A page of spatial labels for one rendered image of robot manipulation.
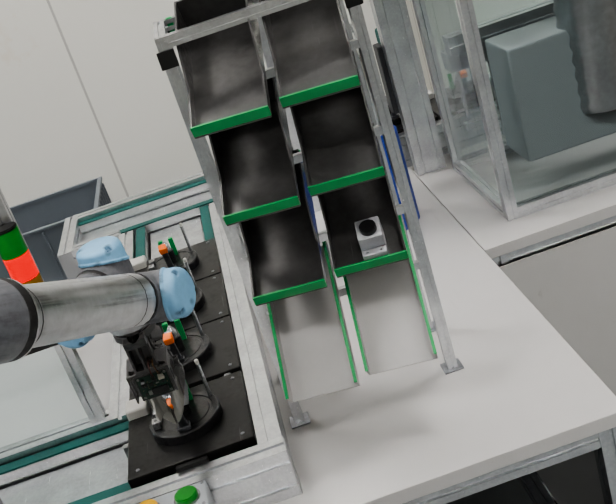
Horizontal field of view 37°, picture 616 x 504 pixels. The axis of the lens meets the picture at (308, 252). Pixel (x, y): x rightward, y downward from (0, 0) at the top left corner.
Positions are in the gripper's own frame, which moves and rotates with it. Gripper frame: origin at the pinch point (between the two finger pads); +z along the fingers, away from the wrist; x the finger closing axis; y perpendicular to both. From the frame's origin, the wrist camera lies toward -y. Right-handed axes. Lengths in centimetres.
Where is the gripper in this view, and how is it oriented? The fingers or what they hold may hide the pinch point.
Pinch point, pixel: (174, 413)
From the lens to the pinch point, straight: 165.3
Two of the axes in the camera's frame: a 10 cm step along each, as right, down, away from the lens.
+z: 2.8, 8.6, 4.3
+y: 1.7, 4.0, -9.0
